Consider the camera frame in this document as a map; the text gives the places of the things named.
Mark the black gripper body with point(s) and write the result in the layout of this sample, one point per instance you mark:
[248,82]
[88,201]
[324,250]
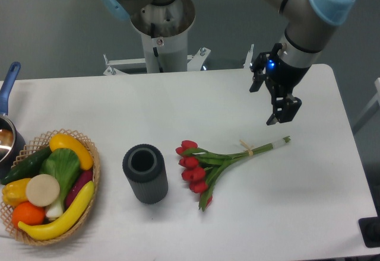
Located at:
[280,76]

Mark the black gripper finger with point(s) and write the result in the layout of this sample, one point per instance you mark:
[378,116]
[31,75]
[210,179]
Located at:
[257,68]
[284,109]

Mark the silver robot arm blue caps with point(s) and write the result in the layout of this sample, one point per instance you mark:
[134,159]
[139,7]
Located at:
[311,23]

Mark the white furniture piece right edge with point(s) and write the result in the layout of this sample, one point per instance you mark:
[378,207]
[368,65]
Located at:
[371,108]

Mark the red tulip bouquet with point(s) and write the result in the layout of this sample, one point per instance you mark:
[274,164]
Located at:
[203,168]

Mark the black device at table edge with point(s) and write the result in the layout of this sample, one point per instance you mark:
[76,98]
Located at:
[369,228]

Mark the dark grey ribbed vase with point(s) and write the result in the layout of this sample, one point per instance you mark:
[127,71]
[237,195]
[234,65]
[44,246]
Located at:
[144,168]

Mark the purple eggplant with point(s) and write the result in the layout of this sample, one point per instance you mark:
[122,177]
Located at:
[84,178]

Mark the green bok choy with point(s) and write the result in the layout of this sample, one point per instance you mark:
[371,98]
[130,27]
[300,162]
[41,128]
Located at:
[63,164]

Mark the woven wicker basket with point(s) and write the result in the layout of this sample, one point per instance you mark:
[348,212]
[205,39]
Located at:
[34,145]

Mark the green cucumber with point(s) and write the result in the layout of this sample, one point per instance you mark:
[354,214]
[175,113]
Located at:
[28,167]

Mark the round beige wooden disc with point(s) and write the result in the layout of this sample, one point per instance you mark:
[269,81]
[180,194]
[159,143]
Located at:
[42,190]

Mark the yellow banana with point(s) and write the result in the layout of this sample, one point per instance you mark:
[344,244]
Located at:
[66,221]

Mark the yellow bell pepper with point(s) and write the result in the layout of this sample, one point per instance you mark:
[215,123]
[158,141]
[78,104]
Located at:
[14,193]

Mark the orange fruit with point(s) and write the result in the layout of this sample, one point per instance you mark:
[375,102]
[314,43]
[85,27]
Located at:
[28,213]

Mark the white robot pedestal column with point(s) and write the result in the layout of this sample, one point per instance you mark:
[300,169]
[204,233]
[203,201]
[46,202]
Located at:
[164,35]

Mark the white metal base frame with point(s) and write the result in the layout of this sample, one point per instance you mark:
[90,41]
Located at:
[198,62]

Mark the blue handled saucepan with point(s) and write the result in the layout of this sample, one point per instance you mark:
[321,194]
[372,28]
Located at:
[11,140]

